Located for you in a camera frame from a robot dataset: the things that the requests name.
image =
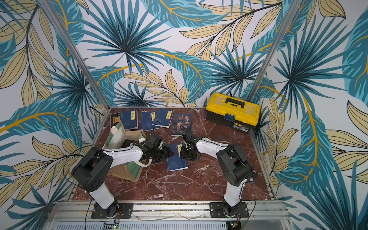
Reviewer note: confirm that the blue book table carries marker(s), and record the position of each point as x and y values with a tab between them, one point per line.
175	163

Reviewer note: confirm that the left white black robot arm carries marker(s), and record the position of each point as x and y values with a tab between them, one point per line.
93	168

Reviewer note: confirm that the dark book old man back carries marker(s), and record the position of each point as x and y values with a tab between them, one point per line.
180	124

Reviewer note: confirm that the blue book back middle left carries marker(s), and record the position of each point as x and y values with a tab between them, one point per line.
147	119

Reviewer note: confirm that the front aluminium rail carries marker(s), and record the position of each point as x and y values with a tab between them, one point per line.
170	215

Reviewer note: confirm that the blue book back middle right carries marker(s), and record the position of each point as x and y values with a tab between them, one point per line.
163	118

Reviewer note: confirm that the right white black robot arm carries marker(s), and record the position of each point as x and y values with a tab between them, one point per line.
233	162

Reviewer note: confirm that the right metal frame post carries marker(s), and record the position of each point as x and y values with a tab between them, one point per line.
287	20

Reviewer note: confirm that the blue book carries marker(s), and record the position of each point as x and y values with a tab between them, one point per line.
163	118
147	119
129	119

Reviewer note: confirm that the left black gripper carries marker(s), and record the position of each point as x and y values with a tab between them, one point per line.
167	153

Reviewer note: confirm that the yellow black toolbox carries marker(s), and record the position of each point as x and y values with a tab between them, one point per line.
232	112

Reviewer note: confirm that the green beige canvas bag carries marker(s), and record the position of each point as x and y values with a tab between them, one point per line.
120	138

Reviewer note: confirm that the metal frame post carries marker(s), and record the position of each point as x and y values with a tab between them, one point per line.
64	34
287	20

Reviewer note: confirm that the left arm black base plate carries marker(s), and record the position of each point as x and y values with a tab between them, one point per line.
123	210

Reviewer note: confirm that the brown cover book back left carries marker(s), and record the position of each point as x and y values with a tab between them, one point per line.
114	119

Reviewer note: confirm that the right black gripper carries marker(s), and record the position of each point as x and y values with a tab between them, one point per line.
188	152

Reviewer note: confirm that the left metal frame post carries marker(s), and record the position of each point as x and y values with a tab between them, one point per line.
64	34

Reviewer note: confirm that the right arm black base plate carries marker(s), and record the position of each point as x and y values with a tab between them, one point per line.
215	211

